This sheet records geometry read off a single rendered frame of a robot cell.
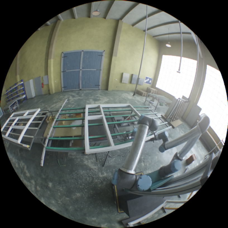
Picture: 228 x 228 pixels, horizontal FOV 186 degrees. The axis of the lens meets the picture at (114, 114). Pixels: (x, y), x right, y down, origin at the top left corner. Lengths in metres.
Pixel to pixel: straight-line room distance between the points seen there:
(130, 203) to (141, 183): 0.60
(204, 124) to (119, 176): 0.80
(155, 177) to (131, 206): 0.54
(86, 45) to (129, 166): 7.73
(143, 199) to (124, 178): 0.75
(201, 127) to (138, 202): 1.13
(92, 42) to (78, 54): 1.71
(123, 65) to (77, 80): 4.72
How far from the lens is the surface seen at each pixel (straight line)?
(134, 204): 1.23
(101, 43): 7.61
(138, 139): 0.63
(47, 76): 8.27
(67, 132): 1.84
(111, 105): 2.23
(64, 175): 2.16
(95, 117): 1.67
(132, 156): 0.61
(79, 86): 7.24
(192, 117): 7.57
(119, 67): 7.58
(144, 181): 0.67
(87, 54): 7.21
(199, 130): 0.75
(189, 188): 0.52
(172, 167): 0.96
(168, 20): 8.57
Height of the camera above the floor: 1.93
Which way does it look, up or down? 34 degrees down
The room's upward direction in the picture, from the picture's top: 10 degrees clockwise
